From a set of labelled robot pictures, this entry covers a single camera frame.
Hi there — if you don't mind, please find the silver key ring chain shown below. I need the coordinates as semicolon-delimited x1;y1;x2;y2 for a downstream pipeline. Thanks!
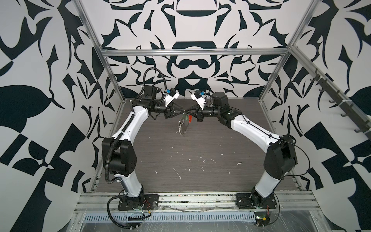
177;113;192;136

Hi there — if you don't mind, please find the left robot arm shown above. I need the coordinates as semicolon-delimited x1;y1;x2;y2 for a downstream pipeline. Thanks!
101;85;180;202

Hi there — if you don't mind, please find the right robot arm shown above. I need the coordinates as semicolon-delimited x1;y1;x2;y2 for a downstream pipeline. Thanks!
186;90;298;208

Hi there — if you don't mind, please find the right small circuit board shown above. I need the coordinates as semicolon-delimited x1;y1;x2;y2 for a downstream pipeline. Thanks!
255;212;270;227

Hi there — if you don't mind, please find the grey hook rack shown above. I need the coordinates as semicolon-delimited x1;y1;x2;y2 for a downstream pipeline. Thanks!
311;68;371;140

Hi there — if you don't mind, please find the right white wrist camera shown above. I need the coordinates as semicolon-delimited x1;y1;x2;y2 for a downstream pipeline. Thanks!
191;90;206;110

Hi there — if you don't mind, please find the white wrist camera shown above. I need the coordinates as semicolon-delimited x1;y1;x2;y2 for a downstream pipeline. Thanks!
164;88;180;107
191;90;206;110

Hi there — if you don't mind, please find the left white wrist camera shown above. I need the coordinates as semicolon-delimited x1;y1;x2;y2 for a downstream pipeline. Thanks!
164;88;180;107

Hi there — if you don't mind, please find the aluminium frame back bar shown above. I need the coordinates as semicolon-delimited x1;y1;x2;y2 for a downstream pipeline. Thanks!
101;48;288;57

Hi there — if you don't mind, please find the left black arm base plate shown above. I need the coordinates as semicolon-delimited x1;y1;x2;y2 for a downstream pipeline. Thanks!
118;194;159;211

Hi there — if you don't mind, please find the left black corrugated cable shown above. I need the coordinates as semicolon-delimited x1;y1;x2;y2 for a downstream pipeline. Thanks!
106;193;151;230

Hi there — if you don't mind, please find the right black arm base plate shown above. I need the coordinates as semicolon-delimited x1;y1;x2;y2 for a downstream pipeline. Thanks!
235;193;277;209

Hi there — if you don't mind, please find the aluminium front rail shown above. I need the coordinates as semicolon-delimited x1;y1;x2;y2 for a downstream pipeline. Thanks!
73;191;320;213

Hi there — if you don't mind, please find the white slotted cable duct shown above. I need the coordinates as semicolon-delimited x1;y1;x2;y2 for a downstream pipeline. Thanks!
83;211;256;223

